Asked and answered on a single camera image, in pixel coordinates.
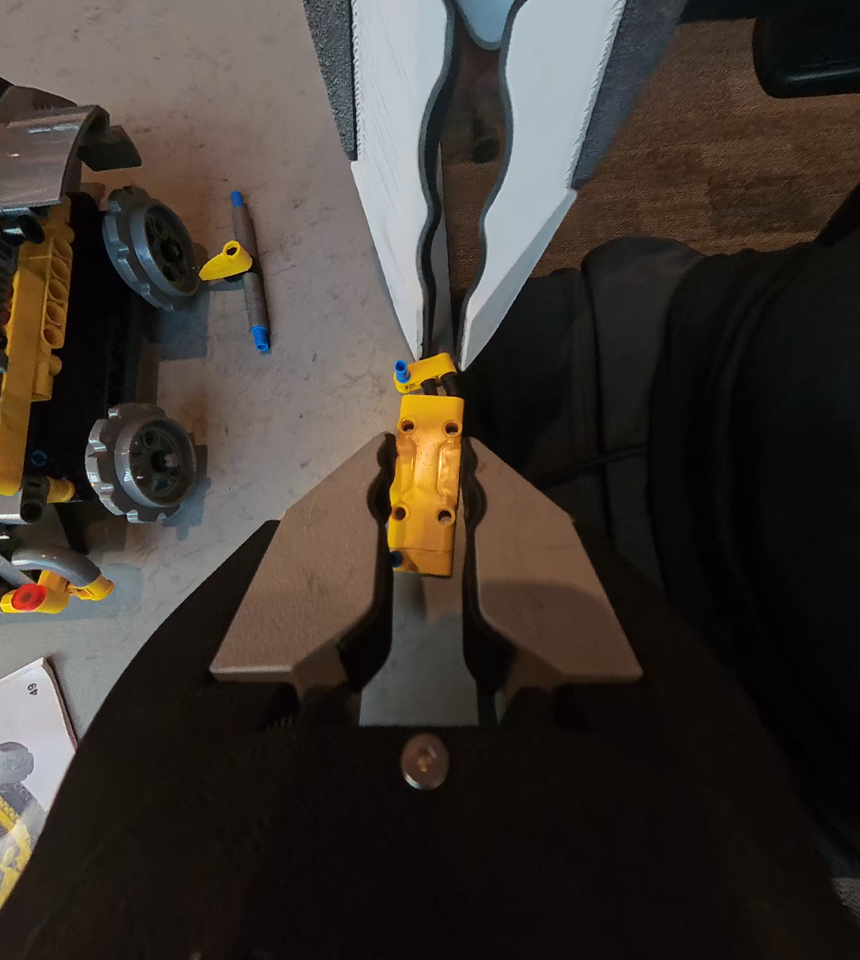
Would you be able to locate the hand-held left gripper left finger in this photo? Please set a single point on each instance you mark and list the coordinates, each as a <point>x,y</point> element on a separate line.
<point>310,592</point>

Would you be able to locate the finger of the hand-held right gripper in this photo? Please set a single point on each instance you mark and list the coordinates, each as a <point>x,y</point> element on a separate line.
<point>550,112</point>
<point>392,112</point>

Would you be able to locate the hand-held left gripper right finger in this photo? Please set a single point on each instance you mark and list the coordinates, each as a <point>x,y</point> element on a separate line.
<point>542,592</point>

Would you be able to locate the yellow rectangular brick block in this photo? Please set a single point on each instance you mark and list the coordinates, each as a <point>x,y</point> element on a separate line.
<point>422,480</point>

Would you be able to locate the blue connector pin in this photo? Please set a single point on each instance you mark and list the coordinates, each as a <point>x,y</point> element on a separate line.
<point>400,369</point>

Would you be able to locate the small yellow pin connector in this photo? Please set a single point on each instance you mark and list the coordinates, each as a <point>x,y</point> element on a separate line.
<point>437,367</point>

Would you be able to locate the grey axle with yellow cam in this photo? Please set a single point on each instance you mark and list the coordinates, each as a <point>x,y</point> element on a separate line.
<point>255,300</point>

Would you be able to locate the person's black clothing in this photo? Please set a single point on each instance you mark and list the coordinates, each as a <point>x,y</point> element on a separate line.
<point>774,525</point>

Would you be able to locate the yellow grey toy brick vehicle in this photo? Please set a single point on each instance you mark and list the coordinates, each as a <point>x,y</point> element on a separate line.
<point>17,300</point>

